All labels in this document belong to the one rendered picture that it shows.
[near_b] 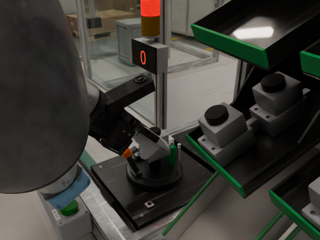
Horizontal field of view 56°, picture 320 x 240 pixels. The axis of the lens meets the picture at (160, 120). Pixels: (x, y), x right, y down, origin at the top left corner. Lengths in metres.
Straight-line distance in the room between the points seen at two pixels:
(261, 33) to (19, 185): 0.28
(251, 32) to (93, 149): 0.69
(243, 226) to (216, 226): 0.05
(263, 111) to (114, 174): 0.44
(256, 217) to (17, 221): 0.59
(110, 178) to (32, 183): 0.56
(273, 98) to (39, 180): 0.30
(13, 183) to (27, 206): 0.72
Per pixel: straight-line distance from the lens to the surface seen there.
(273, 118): 0.42
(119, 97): 0.57
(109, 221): 0.68
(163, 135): 0.68
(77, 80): 0.17
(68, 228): 0.70
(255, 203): 0.52
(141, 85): 0.59
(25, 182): 0.19
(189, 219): 0.56
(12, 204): 0.93
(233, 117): 0.39
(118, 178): 0.75
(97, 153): 0.94
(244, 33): 0.37
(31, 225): 0.85
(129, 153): 0.66
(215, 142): 0.39
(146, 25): 0.81
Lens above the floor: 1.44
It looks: 28 degrees down
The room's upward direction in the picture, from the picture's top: straight up
